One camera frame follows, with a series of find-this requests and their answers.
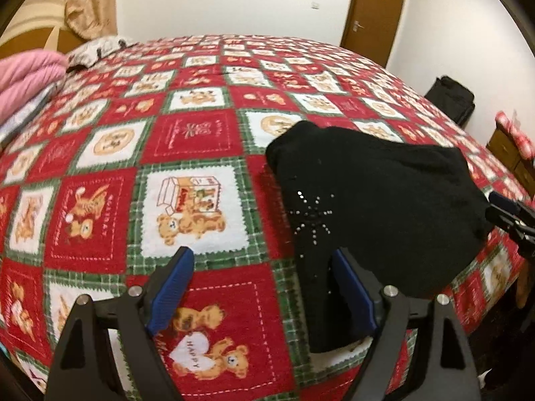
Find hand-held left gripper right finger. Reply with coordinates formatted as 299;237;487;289
330;246;483;401

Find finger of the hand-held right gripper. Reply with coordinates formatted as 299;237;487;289
485;191;535;260

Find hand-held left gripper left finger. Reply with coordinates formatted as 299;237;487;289
44;246;195;401

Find black pants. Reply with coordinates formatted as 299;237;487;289
265;119;496;354

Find wooden nightstand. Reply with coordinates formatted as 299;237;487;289
487;127;535;199

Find red checked cloth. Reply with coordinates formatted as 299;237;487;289
495;109;535;160

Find red checked printed blanket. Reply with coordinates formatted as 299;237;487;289
0;35;535;401

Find black bag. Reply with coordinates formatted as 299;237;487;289
424;75;477;126

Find pale blue folded cloth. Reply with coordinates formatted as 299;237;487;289
0;86;57;147

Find brown wooden door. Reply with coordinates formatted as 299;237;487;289
340;0;408;68

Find grey patterned pillow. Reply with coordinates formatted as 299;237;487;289
65;35;138;72

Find pink quilt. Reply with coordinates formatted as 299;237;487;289
0;48;68;120

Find wooden headboard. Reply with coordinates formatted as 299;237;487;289
0;25;86;59

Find beige curtain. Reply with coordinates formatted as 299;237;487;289
8;0;118;46

